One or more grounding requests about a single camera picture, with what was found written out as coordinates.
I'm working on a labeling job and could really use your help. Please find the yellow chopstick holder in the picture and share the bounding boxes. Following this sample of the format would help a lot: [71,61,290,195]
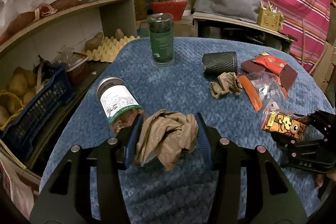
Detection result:
[257,6,284,31]

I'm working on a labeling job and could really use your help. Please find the red plastic tub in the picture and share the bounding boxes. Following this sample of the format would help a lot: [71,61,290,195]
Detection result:
[65,52,90,85]

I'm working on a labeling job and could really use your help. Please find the blue plastic crate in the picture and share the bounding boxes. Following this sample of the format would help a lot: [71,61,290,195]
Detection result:
[0,63,74,161]

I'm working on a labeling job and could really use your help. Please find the wooden stick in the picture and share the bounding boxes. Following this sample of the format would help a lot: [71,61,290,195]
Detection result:
[301,18,307,67]

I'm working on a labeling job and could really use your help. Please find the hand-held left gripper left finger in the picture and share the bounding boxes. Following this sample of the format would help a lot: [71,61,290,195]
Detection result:
[29,114,145,224]

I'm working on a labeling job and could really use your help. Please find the red white plastic bag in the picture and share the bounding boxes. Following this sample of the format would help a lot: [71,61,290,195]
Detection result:
[0,156,34,216]

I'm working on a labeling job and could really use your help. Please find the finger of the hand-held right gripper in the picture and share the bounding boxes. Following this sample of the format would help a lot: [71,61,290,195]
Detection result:
[270,132,305,149]
[306,110,336,136]

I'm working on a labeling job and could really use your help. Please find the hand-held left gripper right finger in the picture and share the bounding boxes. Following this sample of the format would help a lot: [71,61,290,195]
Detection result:
[196,112,307,224]

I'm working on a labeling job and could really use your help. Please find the large beige stocking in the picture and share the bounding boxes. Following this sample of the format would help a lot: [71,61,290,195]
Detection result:
[133,109,199,171]

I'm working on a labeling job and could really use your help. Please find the net bag of potatoes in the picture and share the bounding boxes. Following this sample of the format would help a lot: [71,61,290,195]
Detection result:
[0,67,37,130]

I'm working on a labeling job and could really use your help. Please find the clear plastic packet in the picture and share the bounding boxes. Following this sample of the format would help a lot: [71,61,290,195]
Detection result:
[248,72,286,101]

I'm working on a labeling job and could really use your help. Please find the yellow egg tray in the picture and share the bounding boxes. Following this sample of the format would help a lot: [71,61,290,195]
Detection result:
[84,35,141,62]

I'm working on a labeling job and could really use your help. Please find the brown jar white label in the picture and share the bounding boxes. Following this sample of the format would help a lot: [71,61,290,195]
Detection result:
[97,77,145,132]

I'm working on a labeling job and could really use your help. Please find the sweet potato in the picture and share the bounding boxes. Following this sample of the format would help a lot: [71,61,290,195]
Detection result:
[50,0,82,10]
[5,11,37,35]

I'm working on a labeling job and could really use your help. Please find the wooden shelf unit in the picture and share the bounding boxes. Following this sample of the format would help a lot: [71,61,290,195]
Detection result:
[0,0,137,169]

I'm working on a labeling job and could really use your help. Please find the blue fleece table cover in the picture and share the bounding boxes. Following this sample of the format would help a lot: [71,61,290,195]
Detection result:
[39,36,336,224]

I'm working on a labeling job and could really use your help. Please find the small beige stocking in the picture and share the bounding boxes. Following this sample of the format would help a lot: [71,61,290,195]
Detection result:
[209,72,243,100]

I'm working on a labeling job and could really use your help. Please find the yellow cartoon snack packet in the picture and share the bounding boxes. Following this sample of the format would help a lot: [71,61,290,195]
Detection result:
[261,109,307,141]

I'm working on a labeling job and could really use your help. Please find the low wooden cabinet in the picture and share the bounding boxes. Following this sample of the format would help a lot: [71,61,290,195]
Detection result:
[192,13,296,52]

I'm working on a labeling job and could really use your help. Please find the large potato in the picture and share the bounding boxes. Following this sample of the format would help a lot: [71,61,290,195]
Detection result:
[84,32,105,51]

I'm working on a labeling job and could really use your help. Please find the red packet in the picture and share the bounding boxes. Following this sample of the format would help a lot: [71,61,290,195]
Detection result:
[253,53,287,75]

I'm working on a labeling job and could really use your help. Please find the black ribbed cup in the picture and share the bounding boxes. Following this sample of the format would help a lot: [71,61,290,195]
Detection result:
[202,52,238,76]

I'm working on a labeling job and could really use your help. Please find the orange comb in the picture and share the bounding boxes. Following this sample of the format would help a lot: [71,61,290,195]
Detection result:
[238,75,263,111]

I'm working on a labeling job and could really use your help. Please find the red scalloped basket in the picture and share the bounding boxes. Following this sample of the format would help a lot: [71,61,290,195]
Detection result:
[150,1,188,21]

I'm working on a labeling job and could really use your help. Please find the green tea jar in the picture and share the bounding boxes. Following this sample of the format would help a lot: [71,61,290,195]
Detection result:
[146,13,175,67]

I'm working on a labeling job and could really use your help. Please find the stacked cardboard boxes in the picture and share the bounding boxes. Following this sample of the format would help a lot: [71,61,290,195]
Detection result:
[314,38,336,93]

